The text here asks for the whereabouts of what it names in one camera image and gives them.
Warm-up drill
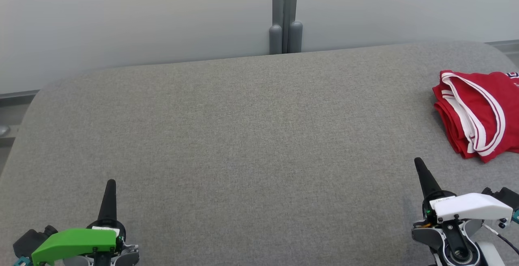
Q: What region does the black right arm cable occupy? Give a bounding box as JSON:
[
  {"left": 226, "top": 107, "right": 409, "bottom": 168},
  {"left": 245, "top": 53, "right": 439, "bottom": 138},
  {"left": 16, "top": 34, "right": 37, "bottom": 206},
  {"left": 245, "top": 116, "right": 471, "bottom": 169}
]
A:
[{"left": 483, "top": 211, "right": 519, "bottom": 256}]

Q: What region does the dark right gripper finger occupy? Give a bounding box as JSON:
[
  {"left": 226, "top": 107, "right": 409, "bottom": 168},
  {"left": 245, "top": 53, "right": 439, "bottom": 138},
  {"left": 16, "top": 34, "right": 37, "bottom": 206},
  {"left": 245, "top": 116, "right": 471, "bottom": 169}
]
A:
[{"left": 414, "top": 157, "right": 446, "bottom": 202}]

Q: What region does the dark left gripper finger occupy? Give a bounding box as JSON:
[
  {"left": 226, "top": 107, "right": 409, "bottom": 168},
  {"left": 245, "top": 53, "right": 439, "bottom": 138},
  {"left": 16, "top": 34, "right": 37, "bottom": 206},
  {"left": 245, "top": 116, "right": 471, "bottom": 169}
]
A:
[{"left": 87, "top": 179, "right": 126, "bottom": 238}]

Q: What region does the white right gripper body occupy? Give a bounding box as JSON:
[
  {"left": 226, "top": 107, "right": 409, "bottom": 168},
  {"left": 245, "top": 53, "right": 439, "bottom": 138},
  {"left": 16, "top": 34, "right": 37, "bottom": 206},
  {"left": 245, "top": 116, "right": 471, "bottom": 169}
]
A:
[{"left": 412, "top": 193, "right": 513, "bottom": 254}]

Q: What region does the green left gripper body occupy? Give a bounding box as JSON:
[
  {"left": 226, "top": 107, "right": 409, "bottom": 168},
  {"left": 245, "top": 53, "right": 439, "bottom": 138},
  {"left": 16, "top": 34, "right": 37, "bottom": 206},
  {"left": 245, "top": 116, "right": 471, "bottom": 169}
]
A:
[{"left": 32, "top": 227, "right": 140, "bottom": 266}]

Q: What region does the red and white jersey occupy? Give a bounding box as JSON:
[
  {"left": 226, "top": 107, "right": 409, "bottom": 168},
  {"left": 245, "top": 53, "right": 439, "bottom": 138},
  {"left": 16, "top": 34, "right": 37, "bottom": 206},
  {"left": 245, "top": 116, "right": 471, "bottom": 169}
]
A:
[{"left": 432, "top": 70, "right": 519, "bottom": 163}]

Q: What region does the grey partition post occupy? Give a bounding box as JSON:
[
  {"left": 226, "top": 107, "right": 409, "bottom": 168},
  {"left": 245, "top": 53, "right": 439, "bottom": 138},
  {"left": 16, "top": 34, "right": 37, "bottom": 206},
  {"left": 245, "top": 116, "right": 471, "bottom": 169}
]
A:
[{"left": 269, "top": 0, "right": 303, "bottom": 54}]

